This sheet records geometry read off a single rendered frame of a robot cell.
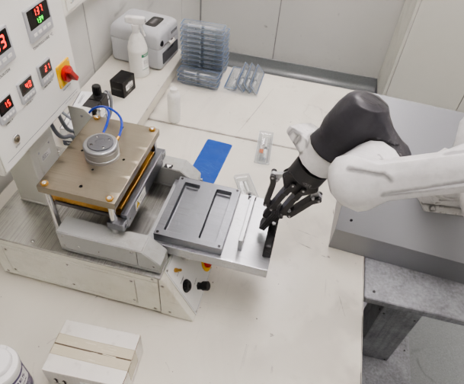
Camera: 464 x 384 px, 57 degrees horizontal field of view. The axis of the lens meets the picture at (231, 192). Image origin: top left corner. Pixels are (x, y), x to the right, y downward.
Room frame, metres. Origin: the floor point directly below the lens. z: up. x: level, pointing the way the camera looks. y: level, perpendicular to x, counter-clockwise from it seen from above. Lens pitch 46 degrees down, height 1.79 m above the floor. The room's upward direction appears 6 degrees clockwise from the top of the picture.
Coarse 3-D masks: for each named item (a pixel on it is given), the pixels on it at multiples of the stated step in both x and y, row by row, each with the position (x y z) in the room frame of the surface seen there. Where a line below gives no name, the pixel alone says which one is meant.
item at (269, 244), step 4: (280, 204) 0.73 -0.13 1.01; (272, 224) 0.67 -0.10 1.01; (276, 224) 0.67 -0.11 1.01; (268, 228) 0.66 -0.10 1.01; (272, 228) 0.66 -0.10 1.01; (276, 228) 0.66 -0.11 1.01; (268, 232) 0.64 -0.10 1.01; (272, 232) 0.64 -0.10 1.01; (268, 236) 0.63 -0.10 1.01; (272, 236) 0.63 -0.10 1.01; (268, 240) 0.62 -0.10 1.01; (272, 240) 0.62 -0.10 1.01; (264, 244) 0.61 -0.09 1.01; (268, 244) 0.61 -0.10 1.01; (272, 244) 0.61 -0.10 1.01; (264, 248) 0.60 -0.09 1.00; (268, 248) 0.60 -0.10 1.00; (272, 248) 0.60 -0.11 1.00; (264, 252) 0.60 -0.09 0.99; (268, 252) 0.60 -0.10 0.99; (264, 256) 0.60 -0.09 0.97; (268, 256) 0.60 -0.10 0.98
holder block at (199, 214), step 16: (176, 192) 0.75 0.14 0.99; (192, 192) 0.77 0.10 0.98; (208, 192) 0.77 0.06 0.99; (224, 192) 0.78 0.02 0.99; (240, 192) 0.78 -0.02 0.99; (176, 208) 0.71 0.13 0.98; (192, 208) 0.71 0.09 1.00; (208, 208) 0.71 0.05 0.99; (224, 208) 0.73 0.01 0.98; (160, 224) 0.64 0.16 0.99; (176, 224) 0.66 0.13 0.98; (192, 224) 0.65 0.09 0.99; (208, 224) 0.67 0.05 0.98; (224, 224) 0.66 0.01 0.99; (160, 240) 0.61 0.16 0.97; (176, 240) 0.61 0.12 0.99; (192, 240) 0.61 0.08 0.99; (208, 240) 0.61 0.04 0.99; (224, 240) 0.62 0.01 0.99
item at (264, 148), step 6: (264, 132) 1.33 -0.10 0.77; (270, 132) 1.33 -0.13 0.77; (258, 138) 1.29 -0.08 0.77; (264, 138) 1.29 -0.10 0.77; (270, 138) 1.29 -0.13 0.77; (258, 144) 1.25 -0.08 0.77; (264, 144) 1.26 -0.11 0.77; (270, 144) 1.26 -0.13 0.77; (258, 150) 1.22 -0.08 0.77; (264, 150) 1.22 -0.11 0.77; (270, 150) 1.22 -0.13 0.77; (258, 156) 1.18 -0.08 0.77; (264, 156) 1.19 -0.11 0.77; (264, 162) 1.15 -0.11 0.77
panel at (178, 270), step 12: (168, 264) 0.58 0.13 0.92; (180, 264) 0.61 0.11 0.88; (192, 264) 0.64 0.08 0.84; (168, 276) 0.56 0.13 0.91; (180, 276) 0.59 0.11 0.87; (192, 276) 0.62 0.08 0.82; (204, 276) 0.66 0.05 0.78; (180, 288) 0.56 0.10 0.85; (192, 288) 0.59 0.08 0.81; (192, 300) 0.57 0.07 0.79
